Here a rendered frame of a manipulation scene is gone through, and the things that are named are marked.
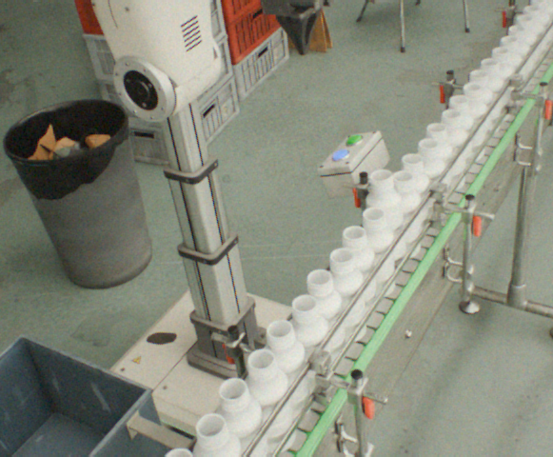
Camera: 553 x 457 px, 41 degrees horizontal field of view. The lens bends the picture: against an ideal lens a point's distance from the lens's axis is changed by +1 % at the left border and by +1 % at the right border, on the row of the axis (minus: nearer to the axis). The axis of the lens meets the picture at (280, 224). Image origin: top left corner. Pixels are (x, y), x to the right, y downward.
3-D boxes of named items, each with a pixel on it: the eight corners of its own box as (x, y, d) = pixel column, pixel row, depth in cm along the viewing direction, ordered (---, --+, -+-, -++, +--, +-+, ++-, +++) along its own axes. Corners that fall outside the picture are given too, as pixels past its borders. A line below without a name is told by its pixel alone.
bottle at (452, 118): (470, 186, 151) (474, 114, 141) (446, 196, 149) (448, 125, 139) (451, 173, 156) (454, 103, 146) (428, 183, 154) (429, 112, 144)
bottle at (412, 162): (434, 228, 141) (435, 155, 132) (418, 245, 138) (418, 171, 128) (406, 219, 145) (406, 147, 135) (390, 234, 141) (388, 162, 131)
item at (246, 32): (235, 66, 398) (228, 26, 384) (173, 57, 416) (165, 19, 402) (287, 21, 439) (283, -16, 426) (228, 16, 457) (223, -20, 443)
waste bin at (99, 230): (115, 311, 284) (67, 171, 246) (32, 281, 305) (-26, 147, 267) (186, 243, 313) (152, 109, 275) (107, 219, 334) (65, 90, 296)
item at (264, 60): (241, 103, 411) (235, 66, 398) (181, 93, 429) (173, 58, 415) (291, 57, 452) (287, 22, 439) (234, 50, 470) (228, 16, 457)
